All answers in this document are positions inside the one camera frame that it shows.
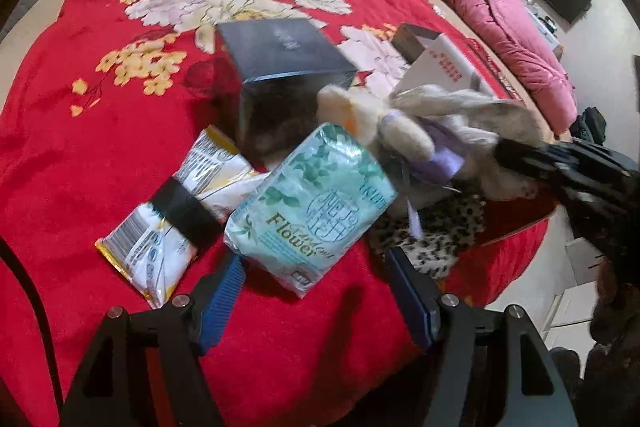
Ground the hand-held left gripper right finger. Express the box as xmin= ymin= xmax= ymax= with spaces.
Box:
xmin=384 ymin=247 xmax=576 ymax=427

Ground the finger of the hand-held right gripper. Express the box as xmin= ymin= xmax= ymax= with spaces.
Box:
xmin=502 ymin=164 xmax=571 ymax=202
xmin=495 ymin=139 xmax=566 ymax=168

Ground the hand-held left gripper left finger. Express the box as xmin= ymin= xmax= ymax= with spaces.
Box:
xmin=60 ymin=254 xmax=248 ymax=427

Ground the leopard print scrunchie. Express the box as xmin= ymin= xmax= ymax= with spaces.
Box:
xmin=370 ymin=194 xmax=488 ymax=280

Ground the yellow white snack packet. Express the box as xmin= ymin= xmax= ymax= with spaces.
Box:
xmin=95 ymin=125 xmax=271 ymax=310

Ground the plush rabbit toy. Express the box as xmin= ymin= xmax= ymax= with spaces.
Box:
xmin=317 ymin=82 xmax=543 ymax=208

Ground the light blue tissue pack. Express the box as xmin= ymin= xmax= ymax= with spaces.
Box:
xmin=223 ymin=123 xmax=397 ymax=299

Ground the black bag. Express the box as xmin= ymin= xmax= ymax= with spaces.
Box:
xmin=570 ymin=107 xmax=608 ymax=142

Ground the black wide band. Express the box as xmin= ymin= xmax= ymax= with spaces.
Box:
xmin=149 ymin=179 xmax=223 ymax=249

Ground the white drawer cabinet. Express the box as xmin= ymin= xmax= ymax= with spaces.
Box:
xmin=545 ymin=227 xmax=608 ymax=348

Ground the white carton box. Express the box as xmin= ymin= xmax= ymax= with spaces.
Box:
xmin=400 ymin=32 xmax=501 ymax=108

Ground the pink quilt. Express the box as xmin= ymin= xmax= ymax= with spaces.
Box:
xmin=356 ymin=0 xmax=578 ymax=135

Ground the cluttered white shelf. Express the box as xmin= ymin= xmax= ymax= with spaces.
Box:
xmin=522 ymin=0 xmax=566 ymax=58

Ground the red floral blanket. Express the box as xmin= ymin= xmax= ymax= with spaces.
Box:
xmin=0 ymin=0 xmax=551 ymax=408

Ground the dark square box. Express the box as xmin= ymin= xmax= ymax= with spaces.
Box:
xmin=215 ymin=18 xmax=358 ymax=158

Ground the black cable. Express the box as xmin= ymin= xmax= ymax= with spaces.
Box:
xmin=0 ymin=237 xmax=63 ymax=408

